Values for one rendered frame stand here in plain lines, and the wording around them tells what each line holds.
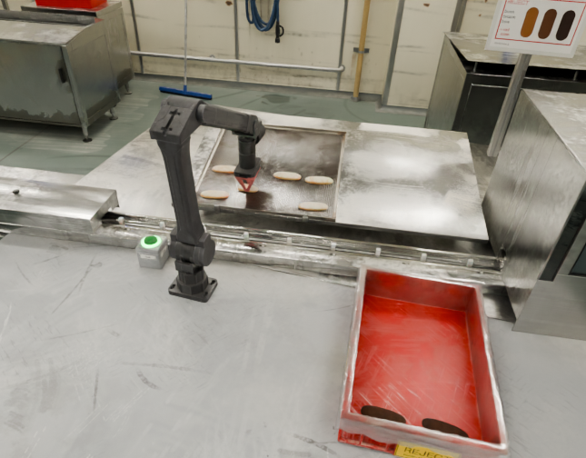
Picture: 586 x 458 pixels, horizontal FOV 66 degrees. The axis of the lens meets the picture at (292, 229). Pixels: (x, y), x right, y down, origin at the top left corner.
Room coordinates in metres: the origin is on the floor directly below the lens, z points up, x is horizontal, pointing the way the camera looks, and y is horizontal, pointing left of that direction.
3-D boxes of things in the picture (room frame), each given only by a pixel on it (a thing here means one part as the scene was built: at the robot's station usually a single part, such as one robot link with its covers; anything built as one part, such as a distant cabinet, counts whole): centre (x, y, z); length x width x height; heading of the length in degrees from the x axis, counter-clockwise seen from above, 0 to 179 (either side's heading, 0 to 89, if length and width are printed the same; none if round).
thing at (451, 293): (0.69, -0.31, 0.87); 0.49 x 0.34 x 0.10; 170
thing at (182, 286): (0.92, 0.28, 0.86); 0.12 x 0.09 x 0.08; 76
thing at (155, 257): (1.03, 0.42, 0.84); 0.08 x 0.08 x 0.11; 83
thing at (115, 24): (4.43, 2.09, 0.44); 0.70 x 0.55 x 0.87; 83
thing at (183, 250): (0.94, 0.28, 0.94); 0.09 x 0.05 x 0.10; 164
